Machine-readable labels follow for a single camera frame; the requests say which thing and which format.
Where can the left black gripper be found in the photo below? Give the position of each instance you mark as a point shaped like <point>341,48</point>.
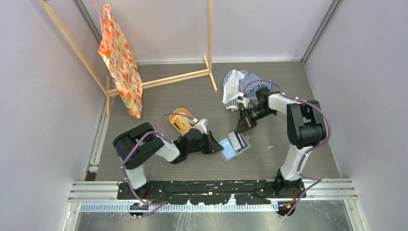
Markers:
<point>212,146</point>

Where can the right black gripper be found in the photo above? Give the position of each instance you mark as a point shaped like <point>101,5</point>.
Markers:
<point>243,125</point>

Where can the grey card holder wallet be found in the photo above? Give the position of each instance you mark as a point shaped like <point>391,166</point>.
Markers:
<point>228,153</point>

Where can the gold credit card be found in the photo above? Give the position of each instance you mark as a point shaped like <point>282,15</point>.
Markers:
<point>183,124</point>

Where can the orange oval tray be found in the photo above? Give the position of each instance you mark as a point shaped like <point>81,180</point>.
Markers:
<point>181,112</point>

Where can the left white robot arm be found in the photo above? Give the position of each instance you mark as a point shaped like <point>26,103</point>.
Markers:
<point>135,146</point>

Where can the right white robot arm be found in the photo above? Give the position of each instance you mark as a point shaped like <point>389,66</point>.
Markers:
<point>306,129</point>

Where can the blue striped cloth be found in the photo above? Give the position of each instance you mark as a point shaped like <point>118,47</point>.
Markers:
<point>240,83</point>

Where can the wooden drying rack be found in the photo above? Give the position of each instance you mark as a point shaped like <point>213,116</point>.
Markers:
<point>109,88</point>

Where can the orange floral cloth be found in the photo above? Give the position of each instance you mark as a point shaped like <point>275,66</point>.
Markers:
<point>119,59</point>

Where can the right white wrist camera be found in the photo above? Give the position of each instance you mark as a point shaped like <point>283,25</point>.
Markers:
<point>242,100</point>

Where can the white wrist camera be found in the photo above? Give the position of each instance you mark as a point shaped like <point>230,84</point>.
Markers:
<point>242,100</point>
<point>201,125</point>

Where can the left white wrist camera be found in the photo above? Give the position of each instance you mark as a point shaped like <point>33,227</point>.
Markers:
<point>201,125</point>

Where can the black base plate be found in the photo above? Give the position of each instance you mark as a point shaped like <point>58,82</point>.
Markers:
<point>211,192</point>

